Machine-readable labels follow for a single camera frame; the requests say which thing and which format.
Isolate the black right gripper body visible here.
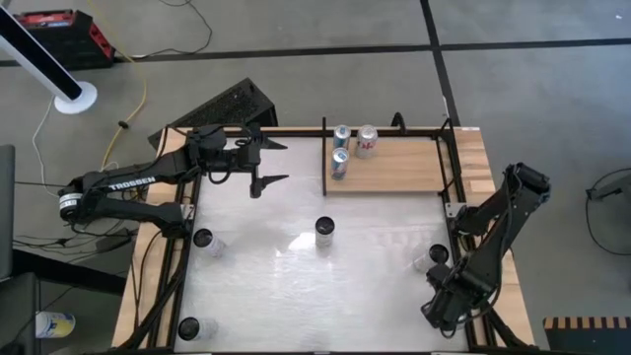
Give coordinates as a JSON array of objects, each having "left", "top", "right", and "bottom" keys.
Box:
[{"left": 420, "top": 263, "right": 487, "bottom": 332}]

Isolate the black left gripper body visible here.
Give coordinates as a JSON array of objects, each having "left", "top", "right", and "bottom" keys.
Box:
[{"left": 224, "top": 145, "right": 261, "bottom": 179}]

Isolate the Celsius can with orange print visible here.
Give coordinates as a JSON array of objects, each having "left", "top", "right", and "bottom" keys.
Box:
[{"left": 412, "top": 244, "right": 451, "bottom": 273}]

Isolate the Celsius can with red print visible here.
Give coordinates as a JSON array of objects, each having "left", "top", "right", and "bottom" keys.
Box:
[{"left": 192, "top": 228, "right": 228, "bottom": 259}]

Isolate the Celsius Peach Vibe can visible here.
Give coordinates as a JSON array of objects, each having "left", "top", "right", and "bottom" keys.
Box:
[{"left": 315, "top": 216, "right": 336, "bottom": 249}]

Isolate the blue Red Bull can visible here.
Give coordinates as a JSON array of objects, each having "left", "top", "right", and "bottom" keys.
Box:
[
  {"left": 332, "top": 124, "right": 352, "bottom": 151},
  {"left": 329, "top": 147, "right": 351, "bottom": 181}
]

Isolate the silver Diet Coke can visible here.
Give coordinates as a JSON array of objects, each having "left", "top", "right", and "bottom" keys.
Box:
[{"left": 355, "top": 124, "right": 380, "bottom": 160}]

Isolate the wooden shelf board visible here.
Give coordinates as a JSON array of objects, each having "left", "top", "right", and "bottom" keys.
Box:
[{"left": 324, "top": 136, "right": 448, "bottom": 194}]

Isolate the black perforated box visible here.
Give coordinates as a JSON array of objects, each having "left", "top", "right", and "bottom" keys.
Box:
[{"left": 147, "top": 77, "right": 279, "bottom": 149}]

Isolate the black power adapter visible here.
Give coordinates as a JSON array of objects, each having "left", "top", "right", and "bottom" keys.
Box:
[{"left": 96, "top": 229, "right": 133, "bottom": 253}]

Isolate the black-topped silver Celsius can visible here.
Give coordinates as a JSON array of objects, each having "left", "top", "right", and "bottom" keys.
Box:
[{"left": 176, "top": 317, "right": 219, "bottom": 342}]

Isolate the white stand with round base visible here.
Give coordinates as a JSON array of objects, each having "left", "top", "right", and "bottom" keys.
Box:
[{"left": 0, "top": 4, "right": 99, "bottom": 115}]

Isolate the red and black toolbox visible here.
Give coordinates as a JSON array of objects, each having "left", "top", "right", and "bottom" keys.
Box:
[{"left": 13, "top": 9, "right": 117, "bottom": 71}]

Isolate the dark grey cabinet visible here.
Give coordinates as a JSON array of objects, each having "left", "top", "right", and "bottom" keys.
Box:
[{"left": 0, "top": 144, "right": 16, "bottom": 282}]

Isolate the white and yellow canister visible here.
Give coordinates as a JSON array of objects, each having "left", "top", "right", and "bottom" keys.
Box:
[{"left": 35, "top": 311, "right": 77, "bottom": 339}]

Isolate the dark grey box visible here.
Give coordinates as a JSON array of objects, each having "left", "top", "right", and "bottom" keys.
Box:
[{"left": 0, "top": 272, "right": 40, "bottom": 355}]

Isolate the black metal table frame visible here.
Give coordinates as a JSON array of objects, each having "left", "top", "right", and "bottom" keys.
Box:
[{"left": 117, "top": 125, "right": 538, "bottom": 354}]

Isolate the black shelf post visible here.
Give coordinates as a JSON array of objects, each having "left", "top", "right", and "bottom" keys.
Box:
[{"left": 321, "top": 116, "right": 328, "bottom": 197}]

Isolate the thin black floor cable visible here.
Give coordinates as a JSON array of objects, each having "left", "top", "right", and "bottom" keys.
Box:
[{"left": 130, "top": 0, "right": 214, "bottom": 61}]

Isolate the yellow cable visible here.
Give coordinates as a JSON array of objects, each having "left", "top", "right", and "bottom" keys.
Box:
[{"left": 86, "top": 0, "right": 149, "bottom": 172}]

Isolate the black ring floor stand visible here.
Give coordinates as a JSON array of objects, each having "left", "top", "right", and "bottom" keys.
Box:
[{"left": 585, "top": 167, "right": 631, "bottom": 257}]

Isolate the white cable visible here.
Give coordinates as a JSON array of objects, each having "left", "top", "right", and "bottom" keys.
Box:
[{"left": 32, "top": 96, "right": 63, "bottom": 196}]

